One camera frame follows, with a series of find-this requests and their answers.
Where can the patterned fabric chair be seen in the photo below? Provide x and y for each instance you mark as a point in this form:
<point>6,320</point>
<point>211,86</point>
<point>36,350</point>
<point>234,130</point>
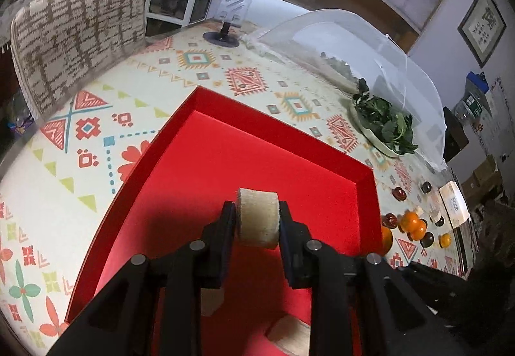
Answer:
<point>72,29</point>

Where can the white mesh food cover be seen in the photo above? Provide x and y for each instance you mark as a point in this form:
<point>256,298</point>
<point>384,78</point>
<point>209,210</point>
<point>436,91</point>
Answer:
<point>362,42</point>

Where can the clear stand with black base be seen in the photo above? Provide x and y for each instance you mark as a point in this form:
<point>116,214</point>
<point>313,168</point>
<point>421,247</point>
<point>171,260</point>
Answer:
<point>233,7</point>

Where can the cream tissue pack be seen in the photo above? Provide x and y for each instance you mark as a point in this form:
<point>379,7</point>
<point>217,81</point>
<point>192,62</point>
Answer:
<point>454,203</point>

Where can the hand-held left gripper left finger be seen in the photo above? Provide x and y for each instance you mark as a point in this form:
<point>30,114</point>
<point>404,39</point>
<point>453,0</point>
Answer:
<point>229,225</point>

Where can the framed wall picture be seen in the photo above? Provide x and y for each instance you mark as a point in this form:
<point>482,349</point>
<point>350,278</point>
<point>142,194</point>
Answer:
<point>483,23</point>

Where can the red cardboard tray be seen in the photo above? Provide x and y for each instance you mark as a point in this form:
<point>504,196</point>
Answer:
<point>225,146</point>

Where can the orange mandarin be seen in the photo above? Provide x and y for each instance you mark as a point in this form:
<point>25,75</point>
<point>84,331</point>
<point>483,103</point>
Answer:
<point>386,240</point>
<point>445,240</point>
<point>418,230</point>
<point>409,219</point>

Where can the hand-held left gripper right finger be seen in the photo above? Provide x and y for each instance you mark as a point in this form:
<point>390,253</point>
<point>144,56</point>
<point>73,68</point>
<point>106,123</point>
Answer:
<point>285,231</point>

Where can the pale green plate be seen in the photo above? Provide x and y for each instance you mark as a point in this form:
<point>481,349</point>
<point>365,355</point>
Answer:
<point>380,144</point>

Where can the cardboard boxes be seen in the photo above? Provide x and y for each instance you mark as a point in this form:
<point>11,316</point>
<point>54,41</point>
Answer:
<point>483,177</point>

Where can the dark leafy greens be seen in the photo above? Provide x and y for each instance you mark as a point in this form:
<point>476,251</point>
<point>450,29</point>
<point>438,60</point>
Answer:
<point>382,118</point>

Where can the black box appliance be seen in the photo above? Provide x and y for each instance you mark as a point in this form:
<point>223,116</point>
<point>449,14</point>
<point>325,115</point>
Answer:
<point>454,134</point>

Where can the clear water bottle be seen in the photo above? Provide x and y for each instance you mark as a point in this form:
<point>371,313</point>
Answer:
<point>470,104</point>

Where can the white wall chart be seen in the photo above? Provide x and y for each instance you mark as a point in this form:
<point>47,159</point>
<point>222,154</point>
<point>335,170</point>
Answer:
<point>499,118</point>

